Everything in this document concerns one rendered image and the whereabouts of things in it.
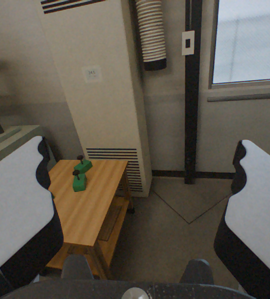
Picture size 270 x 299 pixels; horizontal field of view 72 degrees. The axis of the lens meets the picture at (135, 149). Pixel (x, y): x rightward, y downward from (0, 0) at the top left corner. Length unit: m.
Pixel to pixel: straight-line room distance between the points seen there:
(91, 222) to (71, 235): 0.11
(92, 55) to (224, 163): 1.40
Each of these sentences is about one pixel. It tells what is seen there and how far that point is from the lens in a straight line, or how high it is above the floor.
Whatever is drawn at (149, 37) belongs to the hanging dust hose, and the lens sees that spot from 1.32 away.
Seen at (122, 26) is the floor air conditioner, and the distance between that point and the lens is 1.24.
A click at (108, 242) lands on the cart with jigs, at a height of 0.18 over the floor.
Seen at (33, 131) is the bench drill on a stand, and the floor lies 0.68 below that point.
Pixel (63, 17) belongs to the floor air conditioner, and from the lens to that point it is 1.38.
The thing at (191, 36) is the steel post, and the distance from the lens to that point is 1.38.
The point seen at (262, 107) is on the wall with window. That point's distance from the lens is 1.68.
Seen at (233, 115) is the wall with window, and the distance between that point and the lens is 1.65.
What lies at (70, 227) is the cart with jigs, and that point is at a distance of 1.05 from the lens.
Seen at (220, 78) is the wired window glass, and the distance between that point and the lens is 1.62.
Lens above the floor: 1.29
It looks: 31 degrees down
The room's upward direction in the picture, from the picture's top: 9 degrees counter-clockwise
